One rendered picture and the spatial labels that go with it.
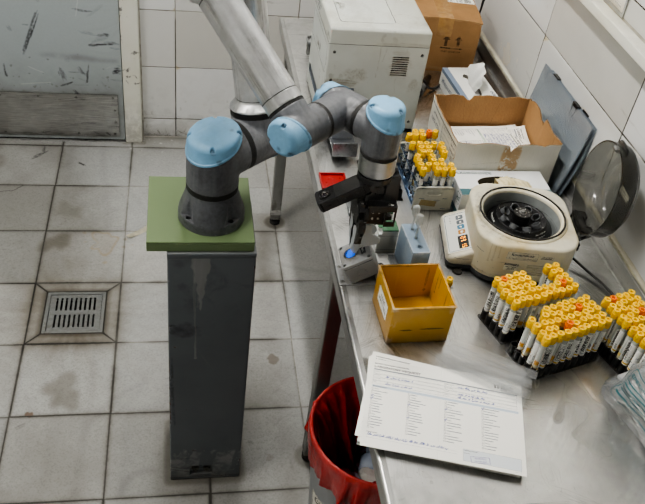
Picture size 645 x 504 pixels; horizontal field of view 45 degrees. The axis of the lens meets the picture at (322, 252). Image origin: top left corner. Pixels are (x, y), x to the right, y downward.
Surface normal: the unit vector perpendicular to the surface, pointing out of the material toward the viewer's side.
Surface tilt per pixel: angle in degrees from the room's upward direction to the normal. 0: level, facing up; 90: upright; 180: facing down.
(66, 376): 0
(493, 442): 1
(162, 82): 90
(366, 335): 0
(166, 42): 90
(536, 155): 92
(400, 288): 90
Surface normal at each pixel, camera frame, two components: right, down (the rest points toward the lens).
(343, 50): 0.14, 0.65
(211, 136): 0.04, -0.67
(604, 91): -0.98, 0.00
